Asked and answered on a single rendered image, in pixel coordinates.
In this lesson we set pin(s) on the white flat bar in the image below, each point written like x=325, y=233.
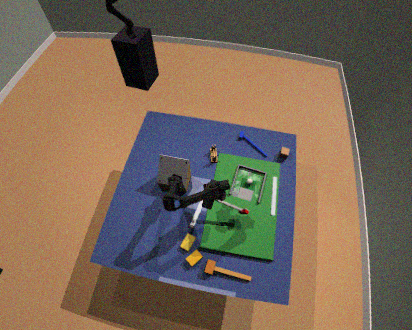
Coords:
x=196, y=215
x=273, y=204

